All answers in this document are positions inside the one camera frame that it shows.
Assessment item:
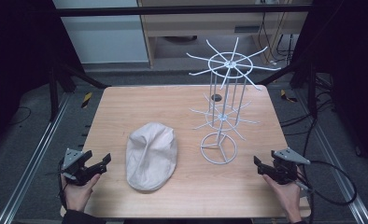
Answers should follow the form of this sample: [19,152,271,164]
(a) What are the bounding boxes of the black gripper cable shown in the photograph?
[295,160,358,224]
[57,158,69,211]

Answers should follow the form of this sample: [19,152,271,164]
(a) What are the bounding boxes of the person's left hand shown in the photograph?
[60,173,102,214]

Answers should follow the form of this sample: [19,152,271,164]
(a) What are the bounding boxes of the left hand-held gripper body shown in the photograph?
[60,147,101,187]

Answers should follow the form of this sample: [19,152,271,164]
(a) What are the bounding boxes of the thin black floor cable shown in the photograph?
[7,105,33,127]

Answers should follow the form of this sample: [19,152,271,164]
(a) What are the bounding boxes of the white cabinet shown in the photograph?
[51,0,150,65]

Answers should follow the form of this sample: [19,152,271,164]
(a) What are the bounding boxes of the black horizontal frame bar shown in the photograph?
[55,4,312,18]

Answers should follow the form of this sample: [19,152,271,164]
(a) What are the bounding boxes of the white wire hat rack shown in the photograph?
[185,36,282,166]

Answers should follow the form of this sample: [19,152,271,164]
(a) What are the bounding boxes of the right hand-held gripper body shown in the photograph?
[269,147,311,186]

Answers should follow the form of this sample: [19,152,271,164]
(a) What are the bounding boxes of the beige cap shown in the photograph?
[125,121,178,192]

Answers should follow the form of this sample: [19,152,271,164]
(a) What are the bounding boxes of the yellow black tape marker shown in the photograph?
[80,91,93,110]
[279,89,299,104]

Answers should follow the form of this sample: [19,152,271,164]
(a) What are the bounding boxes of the black metal stand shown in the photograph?
[47,58,110,123]
[256,61,320,119]

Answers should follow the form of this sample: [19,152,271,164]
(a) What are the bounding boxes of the black cables under desk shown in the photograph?
[257,11,298,65]

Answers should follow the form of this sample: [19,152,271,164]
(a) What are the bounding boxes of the black floor cables bundle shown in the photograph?
[279,73,336,137]

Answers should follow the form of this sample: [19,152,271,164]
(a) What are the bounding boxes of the aluminium floor rail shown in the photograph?
[0,92,72,224]
[295,89,368,224]

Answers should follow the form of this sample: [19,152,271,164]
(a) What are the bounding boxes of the person's right hand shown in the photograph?
[262,173,304,224]

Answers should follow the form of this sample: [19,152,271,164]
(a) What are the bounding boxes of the light wooden desk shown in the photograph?
[136,0,313,69]

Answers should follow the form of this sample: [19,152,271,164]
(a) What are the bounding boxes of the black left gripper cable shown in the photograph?
[57,158,69,211]

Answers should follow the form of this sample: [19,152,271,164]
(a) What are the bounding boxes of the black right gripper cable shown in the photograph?
[295,160,358,224]

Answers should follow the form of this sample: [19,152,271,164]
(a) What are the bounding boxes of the black curtain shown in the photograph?
[290,0,368,175]
[0,0,86,157]

